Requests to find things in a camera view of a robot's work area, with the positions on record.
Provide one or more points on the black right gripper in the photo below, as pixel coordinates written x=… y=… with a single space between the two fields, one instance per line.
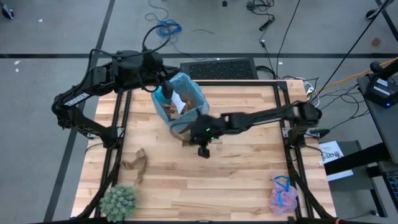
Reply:
x=206 y=130

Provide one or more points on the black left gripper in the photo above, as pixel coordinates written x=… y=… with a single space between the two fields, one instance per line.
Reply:
x=154 y=70

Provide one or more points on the clear plastic wrapper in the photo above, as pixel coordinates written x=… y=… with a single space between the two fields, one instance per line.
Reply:
x=178 y=102

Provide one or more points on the dark olive trash bin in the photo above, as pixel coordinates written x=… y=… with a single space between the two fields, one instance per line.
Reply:
x=182 y=138

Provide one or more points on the blue plastic bin liner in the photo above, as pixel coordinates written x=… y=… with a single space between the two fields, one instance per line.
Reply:
x=196 y=93

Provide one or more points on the pink plastic bag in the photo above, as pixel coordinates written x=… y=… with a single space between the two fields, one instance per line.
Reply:
x=283 y=199

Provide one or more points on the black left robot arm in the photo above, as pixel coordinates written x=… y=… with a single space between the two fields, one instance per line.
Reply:
x=93 y=81

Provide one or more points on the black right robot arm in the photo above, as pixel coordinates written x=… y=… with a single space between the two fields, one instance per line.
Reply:
x=264 y=116

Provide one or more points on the black perforated floor mat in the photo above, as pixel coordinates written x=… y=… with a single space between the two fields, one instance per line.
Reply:
x=217 y=70

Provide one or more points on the long crumpled brown paper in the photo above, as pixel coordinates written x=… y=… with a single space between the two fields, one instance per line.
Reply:
x=136 y=161

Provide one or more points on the black table clamp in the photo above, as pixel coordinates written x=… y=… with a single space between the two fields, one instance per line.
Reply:
x=320 y=133
x=91 y=135

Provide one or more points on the green artificial plant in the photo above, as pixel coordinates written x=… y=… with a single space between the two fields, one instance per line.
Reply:
x=118 y=203

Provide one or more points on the white paper sheet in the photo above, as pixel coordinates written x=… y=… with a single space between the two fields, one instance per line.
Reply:
x=331 y=149

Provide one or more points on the black stand bar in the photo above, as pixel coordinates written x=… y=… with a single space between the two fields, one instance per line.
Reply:
x=357 y=158

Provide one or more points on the black electronic device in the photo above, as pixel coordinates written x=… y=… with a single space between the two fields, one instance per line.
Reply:
x=379 y=90

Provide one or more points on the black caster wheel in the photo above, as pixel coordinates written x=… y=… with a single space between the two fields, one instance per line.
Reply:
x=7 y=12

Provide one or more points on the grey desk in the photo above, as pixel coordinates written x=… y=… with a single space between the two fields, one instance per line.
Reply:
x=388 y=130

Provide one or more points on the laptop keyboard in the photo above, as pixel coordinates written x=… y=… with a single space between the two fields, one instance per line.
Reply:
x=393 y=183

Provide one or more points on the black tripod base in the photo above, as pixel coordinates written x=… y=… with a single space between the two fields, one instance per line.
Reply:
x=371 y=13

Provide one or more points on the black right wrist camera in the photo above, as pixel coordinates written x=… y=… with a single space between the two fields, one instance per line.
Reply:
x=204 y=152

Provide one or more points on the black table frame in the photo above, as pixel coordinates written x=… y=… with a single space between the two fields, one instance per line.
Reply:
x=236 y=83

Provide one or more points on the silver mounting bracket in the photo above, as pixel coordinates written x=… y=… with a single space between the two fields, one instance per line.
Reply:
x=286 y=132
x=120 y=132

